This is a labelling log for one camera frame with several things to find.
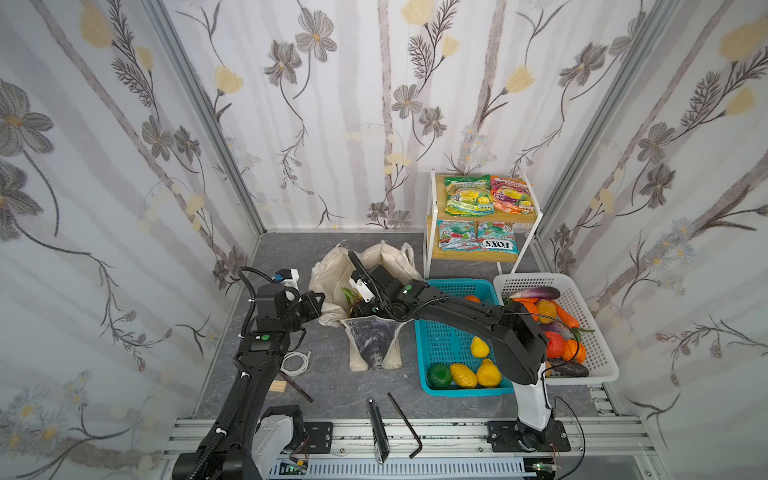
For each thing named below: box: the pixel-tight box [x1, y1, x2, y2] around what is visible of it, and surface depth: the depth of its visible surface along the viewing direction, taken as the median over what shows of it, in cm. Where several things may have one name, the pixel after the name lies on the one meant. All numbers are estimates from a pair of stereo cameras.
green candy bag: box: [444, 174, 495, 217], surface depth 80 cm
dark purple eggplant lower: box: [549, 358, 589, 377], surface depth 84 cm
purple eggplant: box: [509, 286, 561, 299], surface depth 97 cm
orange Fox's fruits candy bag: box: [491, 175, 535, 215], surface depth 82 cm
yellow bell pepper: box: [536, 299, 557, 324], surface depth 94 cm
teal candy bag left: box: [438, 220, 481, 252], surface depth 97 cm
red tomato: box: [546, 330, 565, 359], surface depth 85 cm
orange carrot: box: [551, 300, 581, 329], surface depth 92 cm
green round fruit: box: [426, 363, 453, 390], surface depth 81 cm
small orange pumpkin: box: [562, 339, 587, 364], surface depth 85 cm
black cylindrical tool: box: [368, 398, 390, 465], surface depth 76 cm
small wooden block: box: [269, 380, 287, 393], surface depth 84 cm
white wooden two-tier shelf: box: [425, 170, 543, 278], surface depth 86 cm
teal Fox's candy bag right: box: [477, 221, 520, 255], surface depth 97 cm
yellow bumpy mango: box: [450, 363, 478, 389], surface depth 82 cm
